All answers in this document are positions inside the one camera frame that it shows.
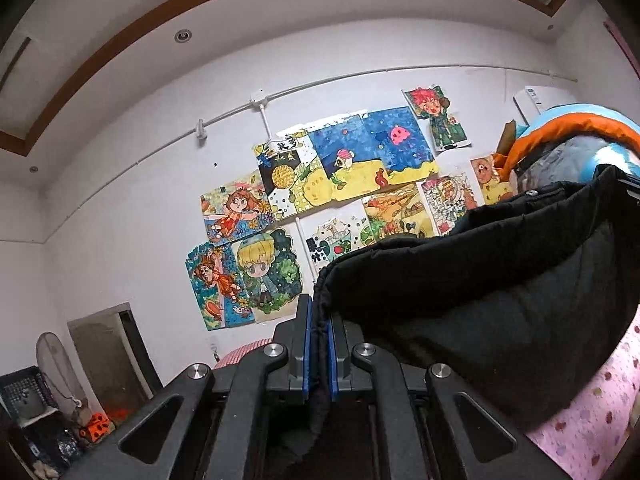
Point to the dark doorway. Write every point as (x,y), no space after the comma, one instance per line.
(112,355)

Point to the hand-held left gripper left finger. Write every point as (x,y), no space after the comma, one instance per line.
(306,360)

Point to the orange dotted cube toy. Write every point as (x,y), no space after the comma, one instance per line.
(95,426)

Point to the white air conditioner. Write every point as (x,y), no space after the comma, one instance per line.
(537,100)

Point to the group of colourful wall drawings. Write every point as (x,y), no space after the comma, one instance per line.
(340,185)

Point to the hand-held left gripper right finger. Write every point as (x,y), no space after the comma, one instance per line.
(332,360)

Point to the red checked bed sheet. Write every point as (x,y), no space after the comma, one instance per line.
(240,355)

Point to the pink apple-print blanket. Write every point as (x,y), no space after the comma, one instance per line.
(595,410)

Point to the white wall conduit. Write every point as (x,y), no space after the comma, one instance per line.
(260,107)

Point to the black plastic crate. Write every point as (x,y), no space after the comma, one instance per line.
(22,392)

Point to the grey standing fan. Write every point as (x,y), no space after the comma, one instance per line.
(57,370)

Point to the black padded jacket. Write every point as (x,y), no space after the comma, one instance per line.
(475,290)

